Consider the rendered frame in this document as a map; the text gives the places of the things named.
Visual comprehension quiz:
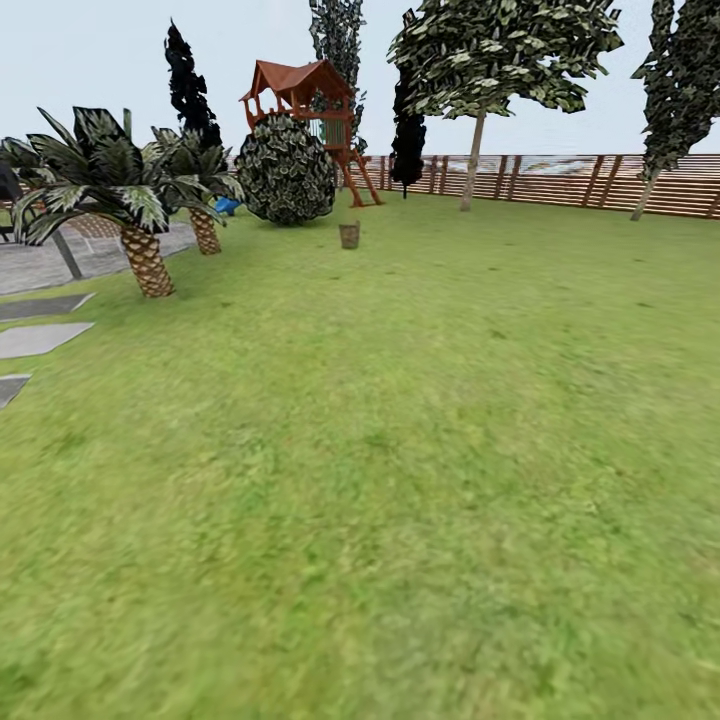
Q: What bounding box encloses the wicker basket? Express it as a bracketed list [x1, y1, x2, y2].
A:
[339, 221, 361, 250]

